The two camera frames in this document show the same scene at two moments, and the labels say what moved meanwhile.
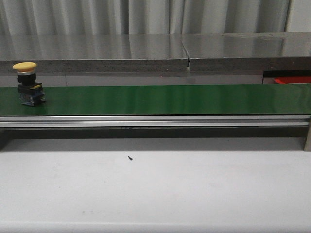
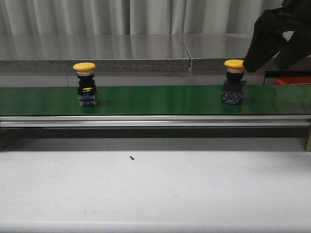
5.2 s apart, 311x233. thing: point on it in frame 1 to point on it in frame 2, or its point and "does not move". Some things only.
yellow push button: x=30 y=91 to x=232 y=92
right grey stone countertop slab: x=285 y=51 does not move
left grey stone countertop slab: x=94 y=52 does not move
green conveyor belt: x=36 y=99 does not move
